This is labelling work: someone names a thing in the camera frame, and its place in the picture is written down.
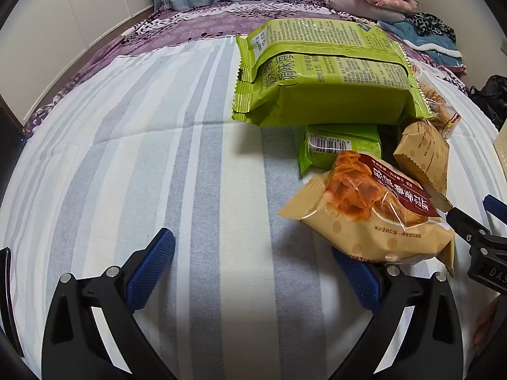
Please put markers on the tan chips bag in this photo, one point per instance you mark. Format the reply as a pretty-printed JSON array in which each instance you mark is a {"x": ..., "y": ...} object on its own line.
[{"x": 356, "y": 221}]

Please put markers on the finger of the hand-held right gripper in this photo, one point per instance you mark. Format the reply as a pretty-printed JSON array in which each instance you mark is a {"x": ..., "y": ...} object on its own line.
[
  {"x": 497, "y": 208},
  {"x": 461, "y": 223}
]

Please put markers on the leopard print scarf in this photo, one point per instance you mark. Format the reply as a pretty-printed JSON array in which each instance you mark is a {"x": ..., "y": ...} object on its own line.
[{"x": 431, "y": 23}]

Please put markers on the white wardrobe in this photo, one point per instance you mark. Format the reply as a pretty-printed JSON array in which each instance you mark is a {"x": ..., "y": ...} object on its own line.
[{"x": 79, "y": 0}]

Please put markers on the purple floral bed sheet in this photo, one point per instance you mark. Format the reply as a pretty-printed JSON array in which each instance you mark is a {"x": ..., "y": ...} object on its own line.
[{"x": 178, "y": 23}]

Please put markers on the mauve folded quilt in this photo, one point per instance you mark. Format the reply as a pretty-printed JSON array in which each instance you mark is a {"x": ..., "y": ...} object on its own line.
[{"x": 344, "y": 6}]

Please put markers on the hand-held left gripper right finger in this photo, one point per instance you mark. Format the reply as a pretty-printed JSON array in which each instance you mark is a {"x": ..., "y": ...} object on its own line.
[{"x": 356, "y": 281}]

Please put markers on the large green snack pack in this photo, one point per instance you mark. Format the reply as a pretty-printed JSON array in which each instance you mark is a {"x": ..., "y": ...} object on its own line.
[
  {"x": 328, "y": 105},
  {"x": 317, "y": 35}
]

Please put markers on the pink floral quilt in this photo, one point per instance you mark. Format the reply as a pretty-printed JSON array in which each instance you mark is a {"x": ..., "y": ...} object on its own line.
[{"x": 392, "y": 2}]

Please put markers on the tan paper snack packet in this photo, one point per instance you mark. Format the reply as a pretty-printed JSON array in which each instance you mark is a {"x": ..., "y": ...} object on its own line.
[{"x": 420, "y": 154}]

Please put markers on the striped bed sheet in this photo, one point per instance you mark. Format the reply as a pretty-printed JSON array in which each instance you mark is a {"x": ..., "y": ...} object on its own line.
[{"x": 119, "y": 166}]

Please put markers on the person's right hand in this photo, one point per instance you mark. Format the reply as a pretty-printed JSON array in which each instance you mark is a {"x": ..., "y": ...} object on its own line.
[{"x": 493, "y": 324}]

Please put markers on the small green snack packet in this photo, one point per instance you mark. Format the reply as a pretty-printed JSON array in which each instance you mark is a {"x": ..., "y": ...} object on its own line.
[{"x": 336, "y": 142}]

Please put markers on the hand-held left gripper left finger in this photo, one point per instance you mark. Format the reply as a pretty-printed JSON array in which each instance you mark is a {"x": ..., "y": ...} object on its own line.
[{"x": 152, "y": 269}]

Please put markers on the black handbag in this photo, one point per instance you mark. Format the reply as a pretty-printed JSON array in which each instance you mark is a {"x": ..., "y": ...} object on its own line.
[{"x": 491, "y": 99}]

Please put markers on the clear cookie packet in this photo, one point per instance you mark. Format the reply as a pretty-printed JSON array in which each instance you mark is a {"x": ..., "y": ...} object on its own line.
[{"x": 439, "y": 111}]

